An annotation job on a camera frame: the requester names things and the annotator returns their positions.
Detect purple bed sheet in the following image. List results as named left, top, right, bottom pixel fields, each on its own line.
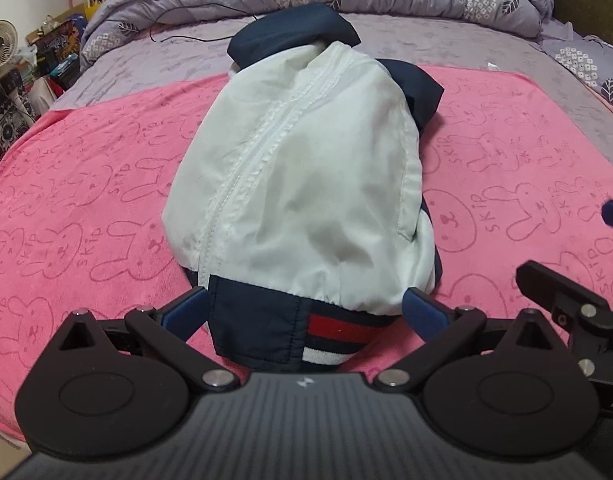
left=50, top=12, right=613, bottom=166

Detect black charging cable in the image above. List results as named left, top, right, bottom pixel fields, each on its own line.
left=148, top=1, right=260, bottom=45

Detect purple patterned pillow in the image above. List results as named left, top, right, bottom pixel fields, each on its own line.
left=538, top=20, right=613, bottom=107

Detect white and navy zip jacket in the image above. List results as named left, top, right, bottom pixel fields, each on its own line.
left=162, top=3, right=443, bottom=372

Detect pink bunny print blanket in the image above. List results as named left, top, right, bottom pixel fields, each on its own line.
left=0, top=66, right=613, bottom=439

